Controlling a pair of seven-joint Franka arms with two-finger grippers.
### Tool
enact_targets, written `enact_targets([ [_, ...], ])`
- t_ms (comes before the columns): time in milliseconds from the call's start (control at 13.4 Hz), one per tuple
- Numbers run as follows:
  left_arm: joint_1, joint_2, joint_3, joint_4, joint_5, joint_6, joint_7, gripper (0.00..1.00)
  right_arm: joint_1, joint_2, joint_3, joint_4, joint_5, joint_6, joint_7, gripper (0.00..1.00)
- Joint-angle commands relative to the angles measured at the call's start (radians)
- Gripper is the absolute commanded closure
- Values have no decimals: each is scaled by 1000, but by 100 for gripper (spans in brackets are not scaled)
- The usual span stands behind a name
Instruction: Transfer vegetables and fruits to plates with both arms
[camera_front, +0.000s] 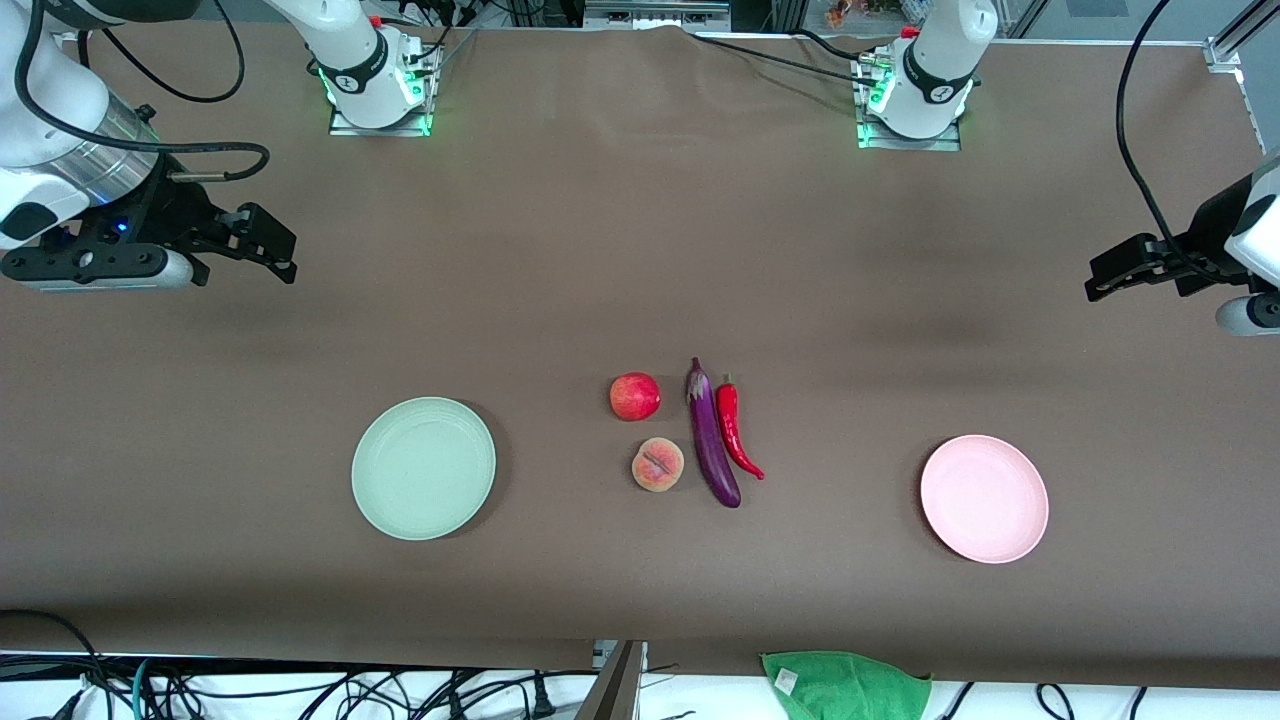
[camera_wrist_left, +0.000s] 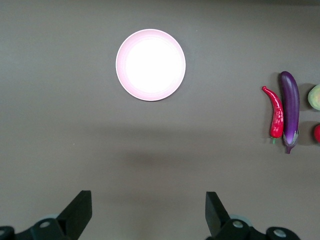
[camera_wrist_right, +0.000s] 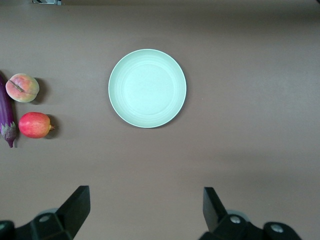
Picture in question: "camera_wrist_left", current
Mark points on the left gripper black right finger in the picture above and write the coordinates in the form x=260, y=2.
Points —
x=220, y=225

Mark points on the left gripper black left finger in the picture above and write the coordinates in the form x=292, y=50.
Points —
x=70, y=220

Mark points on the red chili pepper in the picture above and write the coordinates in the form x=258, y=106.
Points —
x=277, y=115

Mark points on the red pomegranate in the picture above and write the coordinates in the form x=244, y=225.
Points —
x=317, y=133

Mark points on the yellow red peach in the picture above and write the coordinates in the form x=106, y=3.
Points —
x=315, y=97

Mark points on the brown table cover sheet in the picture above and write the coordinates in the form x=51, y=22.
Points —
x=50, y=100

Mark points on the purple eggplant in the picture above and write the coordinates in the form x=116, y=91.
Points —
x=290, y=105

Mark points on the pink round plate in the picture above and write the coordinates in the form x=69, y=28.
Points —
x=150, y=65

